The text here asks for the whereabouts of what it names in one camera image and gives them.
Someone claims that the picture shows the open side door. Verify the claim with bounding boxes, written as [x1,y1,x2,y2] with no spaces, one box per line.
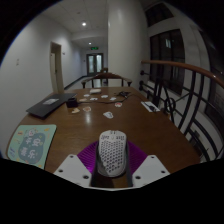
[49,41,65,95]

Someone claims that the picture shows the dark framed window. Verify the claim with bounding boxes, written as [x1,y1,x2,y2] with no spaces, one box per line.
[149,29,186,96]

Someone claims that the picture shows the black cable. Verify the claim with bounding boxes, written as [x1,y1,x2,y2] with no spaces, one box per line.
[118,90,148,102]

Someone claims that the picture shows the small black box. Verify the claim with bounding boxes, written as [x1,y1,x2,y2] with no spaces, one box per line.
[65,97,79,108]

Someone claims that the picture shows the black railing with wooden handrail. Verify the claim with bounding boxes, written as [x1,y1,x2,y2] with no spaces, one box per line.
[139,59,224,162]

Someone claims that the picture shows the light green printed mouse pad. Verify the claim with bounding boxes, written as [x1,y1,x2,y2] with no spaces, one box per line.
[6,123,58,170]

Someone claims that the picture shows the wooden armchair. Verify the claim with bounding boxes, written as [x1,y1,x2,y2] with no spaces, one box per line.
[80,72,133,89]

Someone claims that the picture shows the ceiling lights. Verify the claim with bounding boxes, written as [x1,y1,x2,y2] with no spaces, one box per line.
[81,21,93,46]

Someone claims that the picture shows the white perforated computer mouse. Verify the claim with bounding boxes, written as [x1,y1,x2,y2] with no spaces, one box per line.
[96,129,128,178]

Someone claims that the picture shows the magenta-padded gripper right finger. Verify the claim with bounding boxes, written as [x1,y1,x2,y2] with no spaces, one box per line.
[125,140,171,188]

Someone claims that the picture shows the glass double door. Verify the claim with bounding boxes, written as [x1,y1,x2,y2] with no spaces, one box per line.
[85,52,104,76]

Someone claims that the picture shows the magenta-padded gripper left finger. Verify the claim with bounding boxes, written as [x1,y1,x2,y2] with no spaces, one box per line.
[53,140,101,189]

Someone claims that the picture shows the white card with pen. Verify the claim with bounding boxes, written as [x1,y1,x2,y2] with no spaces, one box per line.
[140,100,161,113]

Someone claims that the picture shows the black closed laptop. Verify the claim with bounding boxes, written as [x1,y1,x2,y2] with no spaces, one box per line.
[25,92,78,119]

